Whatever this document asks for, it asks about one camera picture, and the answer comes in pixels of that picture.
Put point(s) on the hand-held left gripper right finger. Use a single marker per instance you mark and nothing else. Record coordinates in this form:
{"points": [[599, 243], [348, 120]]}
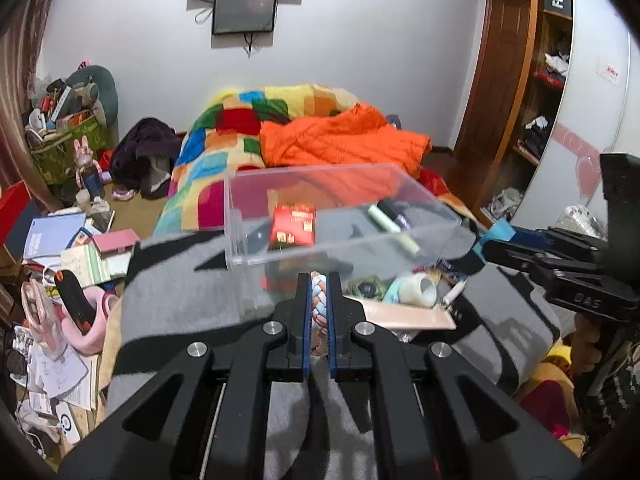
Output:
{"points": [[332, 340]]}

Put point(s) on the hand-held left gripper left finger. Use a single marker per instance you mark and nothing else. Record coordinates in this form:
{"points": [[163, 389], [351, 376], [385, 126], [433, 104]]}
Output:
{"points": [[306, 330]]}

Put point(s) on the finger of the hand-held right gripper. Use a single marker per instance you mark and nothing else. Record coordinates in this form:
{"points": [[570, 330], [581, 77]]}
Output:
{"points": [[525, 236], [520, 257]]}

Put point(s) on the dark green container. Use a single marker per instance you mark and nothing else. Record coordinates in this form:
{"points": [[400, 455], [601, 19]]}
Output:
{"points": [[367, 289]]}

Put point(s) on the peach tube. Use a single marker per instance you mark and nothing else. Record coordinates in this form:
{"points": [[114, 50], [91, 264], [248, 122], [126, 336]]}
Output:
{"points": [[405, 315]]}

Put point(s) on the mint and white tube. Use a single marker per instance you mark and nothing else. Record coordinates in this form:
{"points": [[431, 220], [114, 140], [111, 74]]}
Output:
{"points": [[412, 290]]}

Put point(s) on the red carton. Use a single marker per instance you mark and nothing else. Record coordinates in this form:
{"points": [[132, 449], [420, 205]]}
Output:
{"points": [[294, 225]]}

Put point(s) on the light green tube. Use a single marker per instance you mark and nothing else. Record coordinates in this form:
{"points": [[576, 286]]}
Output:
{"points": [[395, 230]]}

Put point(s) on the dark purple bottle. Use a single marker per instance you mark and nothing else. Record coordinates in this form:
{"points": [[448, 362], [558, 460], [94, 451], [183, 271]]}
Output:
{"points": [[397, 215]]}

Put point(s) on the clear plastic box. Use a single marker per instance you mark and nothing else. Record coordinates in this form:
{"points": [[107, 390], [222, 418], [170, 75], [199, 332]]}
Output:
{"points": [[260, 190]]}

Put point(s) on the person's right forearm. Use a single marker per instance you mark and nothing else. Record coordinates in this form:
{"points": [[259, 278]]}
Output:
{"points": [[607, 400]]}

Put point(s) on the white shoes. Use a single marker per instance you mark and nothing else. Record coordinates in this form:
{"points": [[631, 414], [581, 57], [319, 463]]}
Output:
{"points": [[505, 202]]}

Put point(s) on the clear plastic bag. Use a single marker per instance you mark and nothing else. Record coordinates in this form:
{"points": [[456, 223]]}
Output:
{"points": [[580, 220]]}

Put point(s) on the yellow and red plush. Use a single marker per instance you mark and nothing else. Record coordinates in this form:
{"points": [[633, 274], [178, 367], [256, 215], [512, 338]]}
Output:
{"points": [[550, 390]]}

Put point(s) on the grey and black blanket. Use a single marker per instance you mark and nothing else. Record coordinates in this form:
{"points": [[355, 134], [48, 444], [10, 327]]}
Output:
{"points": [[175, 300]]}

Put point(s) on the wooden wardrobe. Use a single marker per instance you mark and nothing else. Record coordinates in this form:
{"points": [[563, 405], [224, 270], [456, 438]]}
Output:
{"points": [[500, 60]]}

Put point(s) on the white wardrobe door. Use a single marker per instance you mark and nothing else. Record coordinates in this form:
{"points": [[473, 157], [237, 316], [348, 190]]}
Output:
{"points": [[595, 60]]}

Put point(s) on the orange down jacket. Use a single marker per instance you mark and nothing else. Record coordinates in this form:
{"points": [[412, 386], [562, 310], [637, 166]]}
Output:
{"points": [[340, 135]]}

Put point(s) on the pink toy house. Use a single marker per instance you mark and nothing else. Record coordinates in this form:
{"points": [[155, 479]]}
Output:
{"points": [[115, 242]]}

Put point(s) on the colourful patchwork blanket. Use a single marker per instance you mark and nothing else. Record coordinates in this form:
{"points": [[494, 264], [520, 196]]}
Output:
{"points": [[220, 130]]}

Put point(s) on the green striped box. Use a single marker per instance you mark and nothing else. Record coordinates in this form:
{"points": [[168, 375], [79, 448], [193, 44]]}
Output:
{"points": [[85, 265]]}

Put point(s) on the dark clothes pile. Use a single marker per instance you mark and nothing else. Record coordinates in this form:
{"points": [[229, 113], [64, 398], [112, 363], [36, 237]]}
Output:
{"points": [[145, 150]]}

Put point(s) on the scattered white papers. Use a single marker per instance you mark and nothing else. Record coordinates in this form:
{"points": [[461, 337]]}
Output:
{"points": [[60, 375]]}

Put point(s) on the pink rabbit toy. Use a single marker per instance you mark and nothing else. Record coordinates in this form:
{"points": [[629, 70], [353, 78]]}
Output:
{"points": [[89, 170]]}

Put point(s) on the blue notebook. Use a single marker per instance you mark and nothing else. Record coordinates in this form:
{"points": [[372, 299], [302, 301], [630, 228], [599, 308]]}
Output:
{"points": [[52, 235]]}

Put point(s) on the green bag of clutter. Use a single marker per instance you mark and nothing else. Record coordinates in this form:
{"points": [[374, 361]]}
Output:
{"points": [[60, 155]]}

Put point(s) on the long red box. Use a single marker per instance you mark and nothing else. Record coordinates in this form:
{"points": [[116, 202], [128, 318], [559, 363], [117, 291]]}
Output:
{"points": [[15, 210]]}

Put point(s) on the small black monitor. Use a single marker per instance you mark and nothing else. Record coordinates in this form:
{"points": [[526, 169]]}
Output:
{"points": [[244, 12]]}

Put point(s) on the striped brown curtain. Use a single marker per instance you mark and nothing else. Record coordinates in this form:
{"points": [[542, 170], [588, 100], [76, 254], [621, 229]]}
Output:
{"points": [[20, 85]]}

